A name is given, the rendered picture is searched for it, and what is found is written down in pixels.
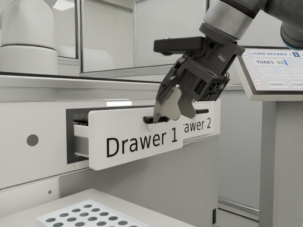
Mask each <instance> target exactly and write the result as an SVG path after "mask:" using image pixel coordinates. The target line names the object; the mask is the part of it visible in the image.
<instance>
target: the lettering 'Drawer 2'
mask: <svg viewBox="0 0 303 227"><path fill-rule="evenodd" d="M208 119H210V118H208ZM210 122H211V119H210ZM210 122H209V124H210ZM198 123H200V122H198ZM198 123H197V129H198V126H201V123H200V125H198ZM209 124H208V126H209ZM185 125H187V126H188V124H185ZM195 126H196V123H195ZM208 126H207V128H210V127H208ZM190 127H191V124H190ZM192 127H193V128H192ZM192 127H191V131H192V129H194V131H195V127H194V124H192ZM186 128H188V127H186ZM186 128H185V129H186ZM200 129H201V128H200ZM200 129H198V130H200ZM184 131H185V130H184ZM187 132H188V130H187V131H185V133H187Z"/></svg>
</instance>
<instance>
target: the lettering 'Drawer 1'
mask: <svg viewBox="0 0 303 227"><path fill-rule="evenodd" d="M172 130H174V141H172V142H176V141H177V140H175V127H174V128H173V129H172ZM165 134H166V132H165V133H164V134H163V133H162V145H163V137H164V135H165ZM155 136H158V139H155ZM155 136H154V137H153V145H154V146H159V145H160V143H159V144H157V145H155V142H154V141H158V140H160V136H159V135H158V134H156V135H155ZM109 140H115V141H116V143H117V150H116V152H115V153H114V154H110V155H109ZM132 140H135V141H136V143H133V144H131V145H130V148H129V149H130V151H131V152H134V151H135V150H136V151H137V150H138V142H137V139H136V138H133V139H131V140H130V141H132ZM145 140H146V143H147V148H149V145H150V140H151V136H149V142H147V137H146V136H145V138H144V143H142V137H140V141H141V145H142V149H144V146H145ZM127 141H128V139H126V140H125V141H124V140H123V141H122V154H124V144H125V142H127ZM133 145H136V147H135V149H134V150H132V149H131V147H132V146H133ZM118 151H119V141H118V140H117V139H116V138H107V158H108V157H112V156H114V155H116V154H117V153H118Z"/></svg>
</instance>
